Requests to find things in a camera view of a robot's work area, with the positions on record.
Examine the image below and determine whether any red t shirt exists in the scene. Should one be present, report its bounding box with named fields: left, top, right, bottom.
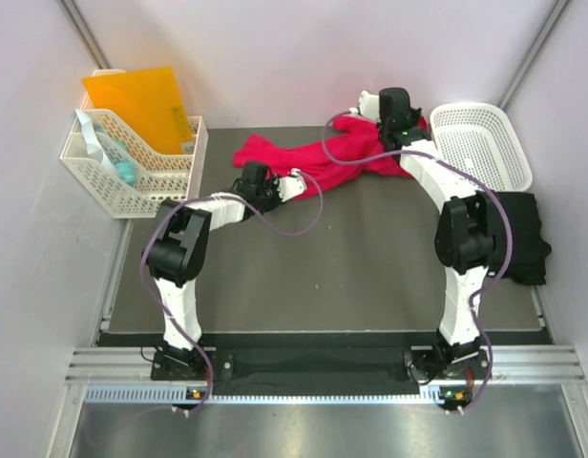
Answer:
left=232, top=115, right=410, bottom=200

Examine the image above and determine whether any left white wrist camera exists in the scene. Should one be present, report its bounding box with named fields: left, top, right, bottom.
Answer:
left=278, top=168, right=307, bottom=202

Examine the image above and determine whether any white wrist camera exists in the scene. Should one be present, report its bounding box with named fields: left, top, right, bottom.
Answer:
left=278, top=168, right=307, bottom=202
left=357, top=91, right=380, bottom=122

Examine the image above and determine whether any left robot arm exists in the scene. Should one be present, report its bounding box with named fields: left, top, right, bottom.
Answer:
left=143, top=161, right=306, bottom=381

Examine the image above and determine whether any black folded t shirt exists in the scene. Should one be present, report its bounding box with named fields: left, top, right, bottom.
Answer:
left=496, top=192, right=552, bottom=286

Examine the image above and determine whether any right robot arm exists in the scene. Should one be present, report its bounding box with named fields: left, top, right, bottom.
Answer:
left=378, top=88, right=500, bottom=379

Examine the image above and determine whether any teal object in organizer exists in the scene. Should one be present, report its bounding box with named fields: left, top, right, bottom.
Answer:
left=94, top=123, right=137, bottom=186

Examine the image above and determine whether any white plastic basket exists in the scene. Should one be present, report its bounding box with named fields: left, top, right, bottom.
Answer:
left=430, top=102, right=533, bottom=192

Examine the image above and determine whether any grey slotted cable duct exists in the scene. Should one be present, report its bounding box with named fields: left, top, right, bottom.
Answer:
left=84, top=384, right=464, bottom=406

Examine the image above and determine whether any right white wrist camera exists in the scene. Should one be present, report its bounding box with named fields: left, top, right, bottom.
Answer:
left=357, top=91, right=380, bottom=122

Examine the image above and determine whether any orange plastic folder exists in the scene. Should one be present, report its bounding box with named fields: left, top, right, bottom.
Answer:
left=82, top=67, right=195, bottom=155

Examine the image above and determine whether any white file organizer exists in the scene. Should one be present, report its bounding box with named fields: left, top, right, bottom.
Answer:
left=59, top=69, right=209, bottom=219

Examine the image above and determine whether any aluminium frame rail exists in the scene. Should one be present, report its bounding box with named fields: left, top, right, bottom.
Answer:
left=66, top=345, right=585, bottom=385

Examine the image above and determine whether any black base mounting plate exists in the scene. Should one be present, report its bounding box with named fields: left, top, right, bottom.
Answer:
left=152, top=346, right=487, bottom=387

